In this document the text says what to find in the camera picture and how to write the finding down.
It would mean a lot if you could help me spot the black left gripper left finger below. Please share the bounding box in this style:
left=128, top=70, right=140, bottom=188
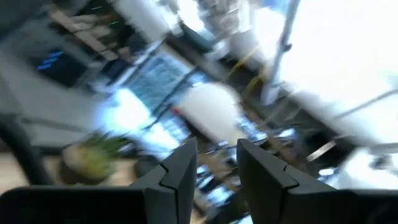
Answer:
left=0, top=139, right=198, bottom=224

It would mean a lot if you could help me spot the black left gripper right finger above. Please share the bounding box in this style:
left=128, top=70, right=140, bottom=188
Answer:
left=236, top=139, right=398, bottom=224

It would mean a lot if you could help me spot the potted succulent plant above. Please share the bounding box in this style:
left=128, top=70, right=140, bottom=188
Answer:
left=58, top=132, right=131, bottom=184

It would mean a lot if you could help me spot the white globe table lamp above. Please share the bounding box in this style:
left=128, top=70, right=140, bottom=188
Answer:
left=175, top=81, right=249, bottom=146

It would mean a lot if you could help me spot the thick black cable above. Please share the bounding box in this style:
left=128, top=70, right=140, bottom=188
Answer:
left=0, top=112, right=52, bottom=187

